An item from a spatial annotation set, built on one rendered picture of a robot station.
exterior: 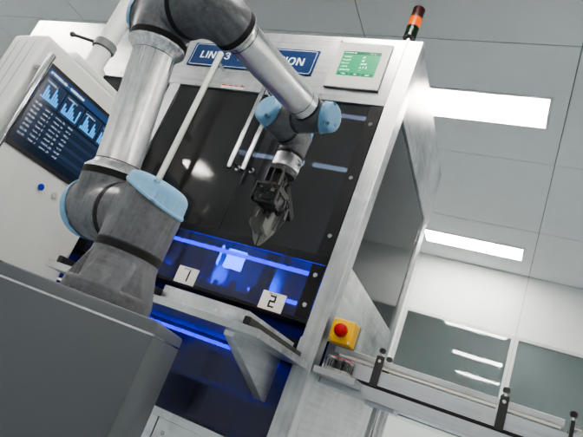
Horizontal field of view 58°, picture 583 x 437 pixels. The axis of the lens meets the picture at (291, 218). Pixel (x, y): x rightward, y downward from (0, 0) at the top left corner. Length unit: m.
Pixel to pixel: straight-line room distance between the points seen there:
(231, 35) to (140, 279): 0.49
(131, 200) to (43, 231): 1.13
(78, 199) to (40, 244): 1.00
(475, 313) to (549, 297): 0.79
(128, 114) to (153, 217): 0.25
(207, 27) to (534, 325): 5.64
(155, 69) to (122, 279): 0.43
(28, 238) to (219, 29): 1.17
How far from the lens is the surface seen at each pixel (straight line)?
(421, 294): 6.43
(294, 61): 2.17
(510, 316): 6.34
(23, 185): 1.94
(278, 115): 1.33
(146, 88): 1.07
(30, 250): 2.00
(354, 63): 2.06
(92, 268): 0.87
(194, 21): 1.06
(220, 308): 1.32
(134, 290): 0.87
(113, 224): 0.90
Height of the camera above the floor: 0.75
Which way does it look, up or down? 18 degrees up
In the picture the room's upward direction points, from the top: 21 degrees clockwise
